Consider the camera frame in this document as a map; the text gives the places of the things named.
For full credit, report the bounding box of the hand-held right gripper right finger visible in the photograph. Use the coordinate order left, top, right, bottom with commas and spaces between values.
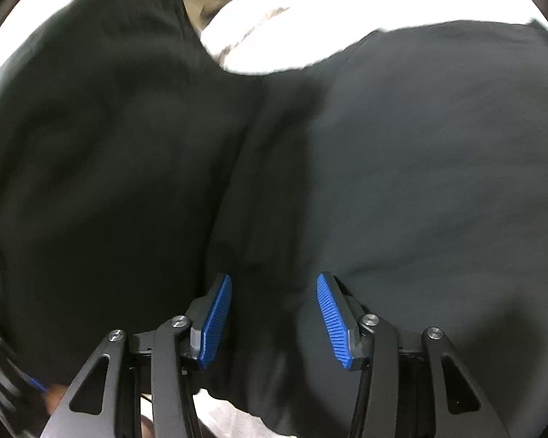
316, 272, 513, 438

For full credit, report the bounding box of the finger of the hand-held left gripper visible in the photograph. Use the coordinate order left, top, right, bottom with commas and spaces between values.
25, 372, 51, 395

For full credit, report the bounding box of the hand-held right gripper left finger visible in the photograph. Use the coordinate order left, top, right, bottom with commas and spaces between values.
40, 273, 233, 438

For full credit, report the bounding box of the black quilted jacket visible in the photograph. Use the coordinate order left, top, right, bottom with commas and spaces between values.
0, 0, 548, 436

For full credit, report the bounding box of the blue-grey checked bedspread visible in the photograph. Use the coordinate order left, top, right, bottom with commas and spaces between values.
196, 0, 537, 76

